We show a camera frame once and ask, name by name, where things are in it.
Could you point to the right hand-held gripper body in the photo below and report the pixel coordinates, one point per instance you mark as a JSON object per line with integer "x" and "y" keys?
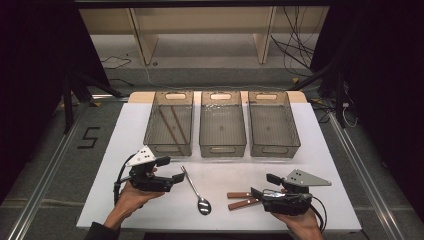
{"x": 286, "y": 203}

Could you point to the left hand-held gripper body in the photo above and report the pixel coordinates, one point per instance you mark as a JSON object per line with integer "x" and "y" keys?
{"x": 150, "y": 183}

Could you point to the smoky transparent plastic bin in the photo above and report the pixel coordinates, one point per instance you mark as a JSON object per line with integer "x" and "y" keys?
{"x": 273, "y": 128}
{"x": 221, "y": 128}
{"x": 151, "y": 130}

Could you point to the metal spoon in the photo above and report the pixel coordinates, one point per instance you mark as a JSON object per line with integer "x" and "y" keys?
{"x": 204, "y": 206}

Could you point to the person's left hand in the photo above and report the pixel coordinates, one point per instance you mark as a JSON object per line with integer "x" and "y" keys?
{"x": 128, "y": 201}

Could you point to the white table cover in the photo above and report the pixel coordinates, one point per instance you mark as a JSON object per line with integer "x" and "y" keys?
{"x": 133, "y": 133}

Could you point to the black metal stand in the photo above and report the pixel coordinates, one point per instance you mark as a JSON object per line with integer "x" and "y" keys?
{"x": 68, "y": 103}
{"x": 338, "y": 96}

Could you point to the light wooden shelf unit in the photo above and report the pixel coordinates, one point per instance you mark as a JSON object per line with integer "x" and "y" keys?
{"x": 200, "y": 20}

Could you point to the black curtain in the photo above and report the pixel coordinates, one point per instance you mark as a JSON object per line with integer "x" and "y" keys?
{"x": 30, "y": 83}
{"x": 390, "y": 83}

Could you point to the aluminium floor rail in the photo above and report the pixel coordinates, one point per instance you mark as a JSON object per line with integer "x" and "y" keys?
{"x": 363, "y": 180}
{"x": 43, "y": 186}

